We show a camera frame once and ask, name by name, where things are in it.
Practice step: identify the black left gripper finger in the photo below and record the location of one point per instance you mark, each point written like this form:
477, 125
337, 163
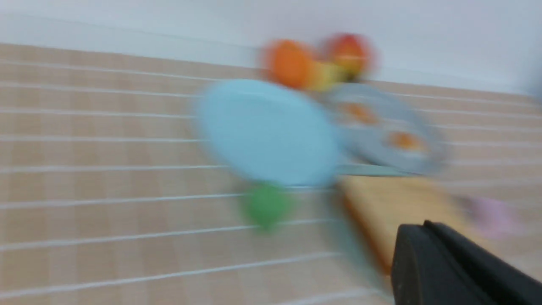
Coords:
433, 264

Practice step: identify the toast slice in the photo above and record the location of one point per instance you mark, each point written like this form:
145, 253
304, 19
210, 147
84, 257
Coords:
386, 202

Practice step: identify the pink cube block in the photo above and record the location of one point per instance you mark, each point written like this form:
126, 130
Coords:
493, 219

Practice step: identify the fried egg right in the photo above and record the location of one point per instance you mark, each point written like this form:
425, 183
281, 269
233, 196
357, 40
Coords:
405, 141

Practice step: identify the fried egg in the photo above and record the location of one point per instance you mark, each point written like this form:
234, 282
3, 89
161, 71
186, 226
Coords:
405, 141
355, 114

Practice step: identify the grey plate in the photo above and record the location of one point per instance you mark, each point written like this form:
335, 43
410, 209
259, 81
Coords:
366, 142

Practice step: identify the fried egg back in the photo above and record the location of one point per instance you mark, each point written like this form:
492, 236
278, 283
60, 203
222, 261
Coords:
355, 114

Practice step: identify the green cube block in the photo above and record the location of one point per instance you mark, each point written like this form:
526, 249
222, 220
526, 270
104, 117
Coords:
265, 205

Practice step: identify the light blue plate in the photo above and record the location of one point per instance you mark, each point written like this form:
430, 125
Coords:
266, 132

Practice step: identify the yellow cube block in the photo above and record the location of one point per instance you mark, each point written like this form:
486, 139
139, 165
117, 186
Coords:
326, 76

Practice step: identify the red yellow mango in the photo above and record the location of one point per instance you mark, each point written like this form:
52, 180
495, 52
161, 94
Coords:
354, 54

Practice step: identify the orange fruit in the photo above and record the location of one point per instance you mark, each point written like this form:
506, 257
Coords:
289, 63

